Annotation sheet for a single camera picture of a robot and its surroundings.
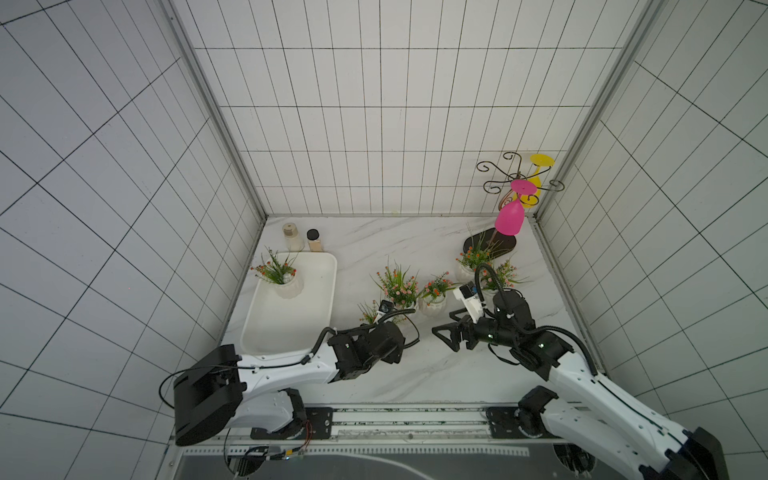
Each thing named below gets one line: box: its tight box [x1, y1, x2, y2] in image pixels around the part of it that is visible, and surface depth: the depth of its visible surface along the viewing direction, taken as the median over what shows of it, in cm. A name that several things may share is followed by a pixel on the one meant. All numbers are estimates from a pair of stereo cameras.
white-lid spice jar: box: [282, 222, 305, 252], surface depth 106 cm
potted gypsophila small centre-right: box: [417, 271, 457, 317], surface depth 85 cm
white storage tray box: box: [241, 252, 338, 355], surface depth 94 cm
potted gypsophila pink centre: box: [369, 255, 424, 310], surface depth 85 cm
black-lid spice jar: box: [306, 228, 323, 252], surface depth 104 cm
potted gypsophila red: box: [250, 245, 304, 299], surface depth 93 cm
